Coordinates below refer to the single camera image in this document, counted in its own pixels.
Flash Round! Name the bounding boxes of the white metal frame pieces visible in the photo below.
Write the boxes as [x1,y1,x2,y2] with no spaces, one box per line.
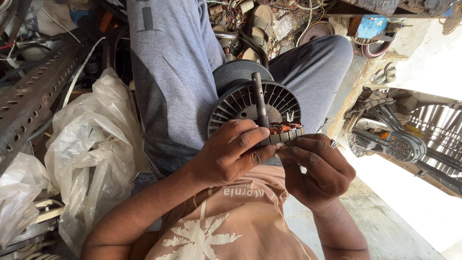
[0,198,66,260]

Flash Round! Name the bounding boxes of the person's left hand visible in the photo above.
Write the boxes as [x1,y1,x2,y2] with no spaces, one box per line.
[187,119,279,189]

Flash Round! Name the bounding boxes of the cluttered heap of parts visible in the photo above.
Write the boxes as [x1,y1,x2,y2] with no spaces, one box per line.
[0,0,128,74]

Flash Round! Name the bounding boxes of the heap of wires and scrap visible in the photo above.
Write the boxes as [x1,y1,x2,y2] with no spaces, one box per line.
[206,0,338,49]

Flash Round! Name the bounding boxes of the peach printed t-shirt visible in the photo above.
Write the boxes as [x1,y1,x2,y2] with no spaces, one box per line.
[144,164,319,260]

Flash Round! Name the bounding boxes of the black curved metal tube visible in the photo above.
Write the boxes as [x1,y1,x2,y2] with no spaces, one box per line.
[212,30,270,71]

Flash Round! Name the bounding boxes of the large crumpled clear plastic bag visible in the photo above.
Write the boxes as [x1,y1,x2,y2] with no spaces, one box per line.
[44,67,147,258]

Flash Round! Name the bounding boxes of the tan strapped sandal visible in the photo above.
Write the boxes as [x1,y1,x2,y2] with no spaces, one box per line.
[241,4,276,63]
[211,23,232,61]

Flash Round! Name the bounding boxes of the checked cloth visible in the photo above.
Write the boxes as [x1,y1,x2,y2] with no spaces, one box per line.
[344,86,410,121]

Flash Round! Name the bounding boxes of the red-rimmed round motor part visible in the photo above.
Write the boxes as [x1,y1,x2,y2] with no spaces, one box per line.
[360,39,395,59]

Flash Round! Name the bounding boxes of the blue box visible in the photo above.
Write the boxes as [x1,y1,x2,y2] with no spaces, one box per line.
[357,15,389,40]

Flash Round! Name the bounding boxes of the pair of pale slippers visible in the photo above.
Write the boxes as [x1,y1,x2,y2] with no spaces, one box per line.
[371,62,398,85]

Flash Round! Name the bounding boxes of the rusty perforated metal angle bar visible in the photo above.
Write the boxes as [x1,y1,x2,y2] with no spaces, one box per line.
[0,39,92,175]

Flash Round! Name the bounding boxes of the white flat strap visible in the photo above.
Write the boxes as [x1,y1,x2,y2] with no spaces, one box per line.
[61,36,106,109]

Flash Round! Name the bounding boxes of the person's right hand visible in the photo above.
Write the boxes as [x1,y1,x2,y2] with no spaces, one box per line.
[277,133,357,214]

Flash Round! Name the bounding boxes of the grey finned fan motor cover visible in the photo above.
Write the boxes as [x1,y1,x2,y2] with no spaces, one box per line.
[207,80,302,140]

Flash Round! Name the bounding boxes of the round rusty metal disc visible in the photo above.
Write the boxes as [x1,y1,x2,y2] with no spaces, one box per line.
[297,20,336,46]

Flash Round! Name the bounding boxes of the grey trousers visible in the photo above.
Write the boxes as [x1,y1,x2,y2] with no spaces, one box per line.
[126,0,354,178]

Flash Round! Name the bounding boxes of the grey domed fan motor cover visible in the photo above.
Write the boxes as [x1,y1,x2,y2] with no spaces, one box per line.
[212,59,275,98]

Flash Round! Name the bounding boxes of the worn wooden bench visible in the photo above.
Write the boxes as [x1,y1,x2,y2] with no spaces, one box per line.
[324,0,462,19]

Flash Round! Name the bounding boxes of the small crumpled clear plastic bag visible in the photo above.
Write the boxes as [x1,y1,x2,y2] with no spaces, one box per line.
[0,151,52,249]

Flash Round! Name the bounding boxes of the copper-wound motor stator with shaft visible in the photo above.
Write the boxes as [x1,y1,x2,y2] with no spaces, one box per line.
[251,72,305,147]

